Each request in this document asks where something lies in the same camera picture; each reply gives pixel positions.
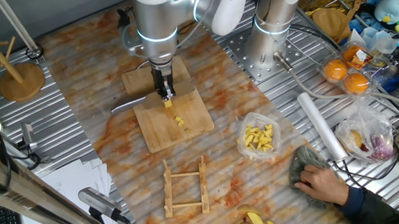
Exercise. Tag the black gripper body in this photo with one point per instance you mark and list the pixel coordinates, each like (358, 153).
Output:
(162, 74)

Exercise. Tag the aluminium frame rail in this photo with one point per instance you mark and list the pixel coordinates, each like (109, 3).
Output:
(35, 202)

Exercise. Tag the wooden cutting board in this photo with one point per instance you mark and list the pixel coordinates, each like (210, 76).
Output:
(159, 135)

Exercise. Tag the forearm in dark sleeve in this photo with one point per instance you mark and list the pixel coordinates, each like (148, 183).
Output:
(372, 209)

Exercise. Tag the person hand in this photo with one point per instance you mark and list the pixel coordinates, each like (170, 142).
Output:
(323, 186)

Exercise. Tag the blue cloth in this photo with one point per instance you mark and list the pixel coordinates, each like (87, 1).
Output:
(360, 24)

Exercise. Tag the silver exterior camera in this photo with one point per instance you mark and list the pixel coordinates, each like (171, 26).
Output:
(97, 200)

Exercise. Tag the white plastic wrap roll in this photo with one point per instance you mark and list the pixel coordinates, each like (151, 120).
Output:
(320, 125)

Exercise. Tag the small yellow potato chunk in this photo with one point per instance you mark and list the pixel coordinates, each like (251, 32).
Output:
(178, 119)
(181, 123)
(187, 130)

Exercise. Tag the clear plastic fruit container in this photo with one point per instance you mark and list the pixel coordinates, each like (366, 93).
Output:
(377, 75)

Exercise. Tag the clear bag of vegetables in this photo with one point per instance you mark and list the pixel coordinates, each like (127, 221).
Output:
(363, 129)

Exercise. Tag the orange marble pattern mat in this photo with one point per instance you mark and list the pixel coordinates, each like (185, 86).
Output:
(219, 90)

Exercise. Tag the wrist camera on silver bracket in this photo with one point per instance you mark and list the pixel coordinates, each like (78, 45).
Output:
(129, 43)

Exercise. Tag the wooden knife rack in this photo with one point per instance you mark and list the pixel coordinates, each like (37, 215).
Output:
(168, 190)

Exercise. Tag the metal tripod leg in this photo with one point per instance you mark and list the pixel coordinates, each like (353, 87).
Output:
(17, 27)

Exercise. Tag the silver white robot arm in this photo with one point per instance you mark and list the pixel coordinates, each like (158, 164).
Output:
(155, 21)

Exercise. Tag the grey green cloth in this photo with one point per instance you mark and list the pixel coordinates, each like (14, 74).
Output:
(301, 156)

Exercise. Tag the round wooden disc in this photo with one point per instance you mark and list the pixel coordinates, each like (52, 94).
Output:
(329, 24)

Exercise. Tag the light blue plush toy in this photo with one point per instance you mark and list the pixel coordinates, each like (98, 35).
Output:
(389, 8)

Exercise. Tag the clear plastic measuring jug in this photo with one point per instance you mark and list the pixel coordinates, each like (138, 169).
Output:
(379, 42)

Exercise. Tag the wooden mug tree stand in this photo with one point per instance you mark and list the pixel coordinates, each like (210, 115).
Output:
(22, 83)

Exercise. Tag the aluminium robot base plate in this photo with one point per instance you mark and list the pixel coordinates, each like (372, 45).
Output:
(248, 65)

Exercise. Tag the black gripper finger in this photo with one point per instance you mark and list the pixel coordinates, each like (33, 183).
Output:
(169, 89)
(158, 90)

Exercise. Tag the clear bag of potato sticks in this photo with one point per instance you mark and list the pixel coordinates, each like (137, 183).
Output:
(258, 139)

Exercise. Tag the orange fruit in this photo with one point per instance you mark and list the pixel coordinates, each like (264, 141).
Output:
(356, 83)
(335, 70)
(348, 54)

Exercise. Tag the stack of white papers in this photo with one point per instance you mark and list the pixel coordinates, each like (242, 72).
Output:
(68, 182)

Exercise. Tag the steel cleaver knife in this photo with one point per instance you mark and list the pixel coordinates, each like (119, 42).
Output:
(184, 88)

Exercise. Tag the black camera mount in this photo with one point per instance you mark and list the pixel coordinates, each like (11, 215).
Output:
(95, 215)

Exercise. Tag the small silver clamp device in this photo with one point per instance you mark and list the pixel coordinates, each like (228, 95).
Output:
(28, 133)

